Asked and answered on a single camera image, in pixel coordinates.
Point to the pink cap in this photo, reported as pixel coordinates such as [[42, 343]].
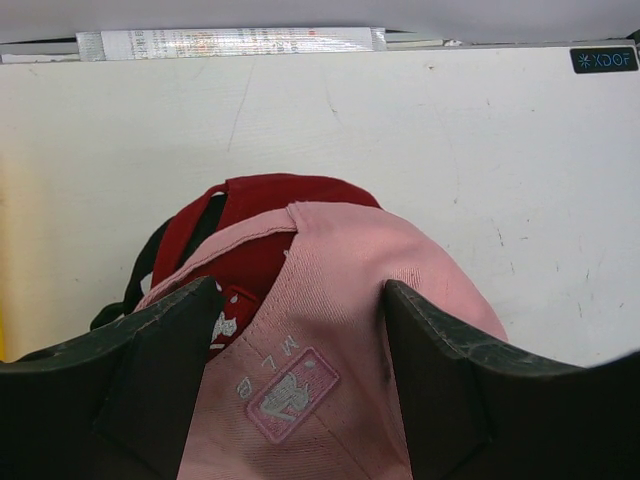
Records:
[[307, 390]]

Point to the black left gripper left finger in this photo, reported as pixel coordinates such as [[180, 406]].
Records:
[[114, 403]]

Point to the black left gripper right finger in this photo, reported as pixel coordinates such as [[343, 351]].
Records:
[[476, 407]]

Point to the red LA cap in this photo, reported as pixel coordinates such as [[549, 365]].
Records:
[[238, 233]]

